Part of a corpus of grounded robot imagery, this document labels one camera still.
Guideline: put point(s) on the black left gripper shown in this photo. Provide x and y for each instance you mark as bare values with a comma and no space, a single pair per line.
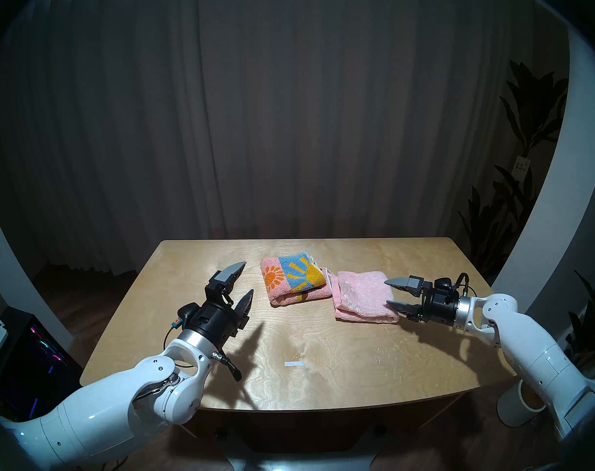
211,320

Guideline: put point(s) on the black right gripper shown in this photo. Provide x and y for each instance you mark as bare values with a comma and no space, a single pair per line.
440,303

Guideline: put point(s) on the plain pink terry towel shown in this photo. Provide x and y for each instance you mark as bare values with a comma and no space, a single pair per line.
364,296

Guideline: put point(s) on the sunflower print terry towel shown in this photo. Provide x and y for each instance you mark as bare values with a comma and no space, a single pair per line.
292,278

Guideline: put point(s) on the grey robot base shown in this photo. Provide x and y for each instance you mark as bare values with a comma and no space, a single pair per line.
302,464

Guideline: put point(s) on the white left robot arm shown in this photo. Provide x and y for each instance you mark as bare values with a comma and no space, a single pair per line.
106,406

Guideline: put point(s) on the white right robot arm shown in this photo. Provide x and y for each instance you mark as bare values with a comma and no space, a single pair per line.
533,342

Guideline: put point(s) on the white paper plant tag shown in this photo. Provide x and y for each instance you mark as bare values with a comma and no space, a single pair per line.
522,168

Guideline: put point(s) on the grey pleated curtain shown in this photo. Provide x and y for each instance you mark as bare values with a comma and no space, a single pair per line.
278,107

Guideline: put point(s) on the black computer tower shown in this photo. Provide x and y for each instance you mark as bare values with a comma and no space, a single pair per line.
32,367

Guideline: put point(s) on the tall dark leafy plant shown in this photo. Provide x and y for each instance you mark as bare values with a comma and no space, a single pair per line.
533,107

